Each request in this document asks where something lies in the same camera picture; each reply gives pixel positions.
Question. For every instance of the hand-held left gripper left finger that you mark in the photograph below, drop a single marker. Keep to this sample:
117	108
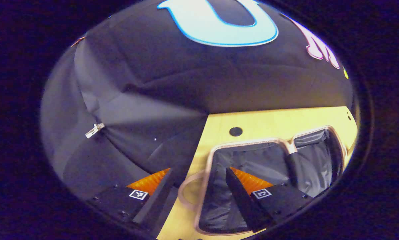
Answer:
156	203

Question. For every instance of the black backdrop cloth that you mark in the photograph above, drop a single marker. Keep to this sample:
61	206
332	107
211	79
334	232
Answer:
152	76

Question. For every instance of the pink suitcase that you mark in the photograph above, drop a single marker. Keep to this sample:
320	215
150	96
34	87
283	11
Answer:
252	153

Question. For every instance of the red clip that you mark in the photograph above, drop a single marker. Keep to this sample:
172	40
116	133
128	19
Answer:
77	41

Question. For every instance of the white clip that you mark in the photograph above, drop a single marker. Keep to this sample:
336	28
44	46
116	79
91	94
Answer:
93	132

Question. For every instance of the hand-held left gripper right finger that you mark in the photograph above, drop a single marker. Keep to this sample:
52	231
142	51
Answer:
242	203

